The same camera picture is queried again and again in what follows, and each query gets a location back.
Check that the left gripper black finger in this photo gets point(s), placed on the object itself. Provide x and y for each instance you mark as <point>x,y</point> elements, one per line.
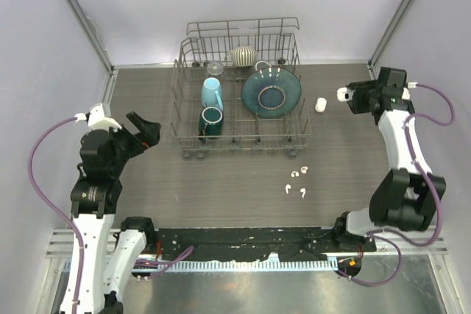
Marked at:
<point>150,134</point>
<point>137,121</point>

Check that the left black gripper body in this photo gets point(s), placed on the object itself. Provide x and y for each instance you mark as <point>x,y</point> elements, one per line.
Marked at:
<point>127,144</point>

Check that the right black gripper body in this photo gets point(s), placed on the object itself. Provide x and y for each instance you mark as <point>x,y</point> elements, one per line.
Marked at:
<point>363,93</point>

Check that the white earbud charging case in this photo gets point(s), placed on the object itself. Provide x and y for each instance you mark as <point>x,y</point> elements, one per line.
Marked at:
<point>320,105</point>

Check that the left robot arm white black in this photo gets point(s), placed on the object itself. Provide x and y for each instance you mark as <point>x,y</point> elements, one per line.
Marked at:
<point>97,279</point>

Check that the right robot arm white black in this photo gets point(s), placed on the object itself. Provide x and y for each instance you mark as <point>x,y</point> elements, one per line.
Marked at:
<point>408,200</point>

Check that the dark green mug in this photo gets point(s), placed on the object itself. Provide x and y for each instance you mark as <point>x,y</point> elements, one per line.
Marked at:
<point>211,121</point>

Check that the light blue mug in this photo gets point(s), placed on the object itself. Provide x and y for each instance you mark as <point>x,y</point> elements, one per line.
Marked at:
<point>211,95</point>

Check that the small clear glass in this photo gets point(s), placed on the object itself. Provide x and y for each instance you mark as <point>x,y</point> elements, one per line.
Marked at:
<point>215,68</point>

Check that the large blue ceramic plate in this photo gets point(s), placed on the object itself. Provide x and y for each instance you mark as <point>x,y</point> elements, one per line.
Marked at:
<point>271,92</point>

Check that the white rimmed cup behind plate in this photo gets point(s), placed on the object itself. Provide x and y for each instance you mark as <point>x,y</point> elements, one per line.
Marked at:
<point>261,65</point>

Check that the striped beige ceramic jar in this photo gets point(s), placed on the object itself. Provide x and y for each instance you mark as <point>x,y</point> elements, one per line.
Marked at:
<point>242,56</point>

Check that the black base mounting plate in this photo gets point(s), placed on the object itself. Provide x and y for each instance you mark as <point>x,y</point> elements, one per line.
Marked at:
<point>250,244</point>

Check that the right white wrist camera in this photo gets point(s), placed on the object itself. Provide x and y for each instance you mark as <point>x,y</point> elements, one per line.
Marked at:
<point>345,94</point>

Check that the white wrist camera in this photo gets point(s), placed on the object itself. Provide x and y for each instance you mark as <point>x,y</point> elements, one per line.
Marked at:
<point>345,94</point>
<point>99,118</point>

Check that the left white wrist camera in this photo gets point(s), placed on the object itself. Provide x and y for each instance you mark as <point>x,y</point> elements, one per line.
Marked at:
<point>99,118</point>

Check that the grey wire dish rack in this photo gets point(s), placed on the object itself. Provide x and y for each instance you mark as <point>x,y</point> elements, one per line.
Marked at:
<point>205,41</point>

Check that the white slotted cable duct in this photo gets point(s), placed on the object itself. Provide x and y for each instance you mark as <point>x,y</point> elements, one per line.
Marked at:
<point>271,264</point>

